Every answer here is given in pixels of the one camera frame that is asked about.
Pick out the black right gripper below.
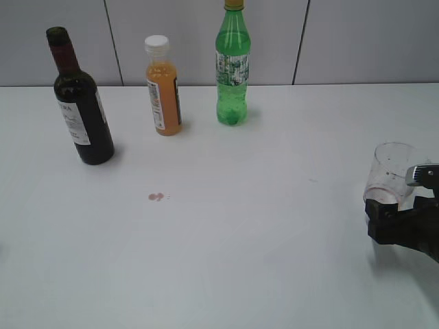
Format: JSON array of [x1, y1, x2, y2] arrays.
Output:
[[365, 196, 438, 262]]

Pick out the green soda bottle yellow cap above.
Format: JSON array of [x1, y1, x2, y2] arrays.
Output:
[[215, 1, 251, 126]]

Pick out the transparent plastic cup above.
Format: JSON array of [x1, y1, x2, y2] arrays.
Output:
[[363, 142, 431, 208]]

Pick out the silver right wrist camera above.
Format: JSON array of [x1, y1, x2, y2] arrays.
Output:
[[405, 164, 439, 189]]

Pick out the dark red wine bottle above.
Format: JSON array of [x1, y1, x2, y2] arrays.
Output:
[[46, 27, 115, 165]]

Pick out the orange juice bottle white cap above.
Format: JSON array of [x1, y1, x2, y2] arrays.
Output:
[[145, 35, 182, 136]]

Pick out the red wine spill stain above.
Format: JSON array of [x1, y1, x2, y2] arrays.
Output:
[[148, 193, 164, 202]]

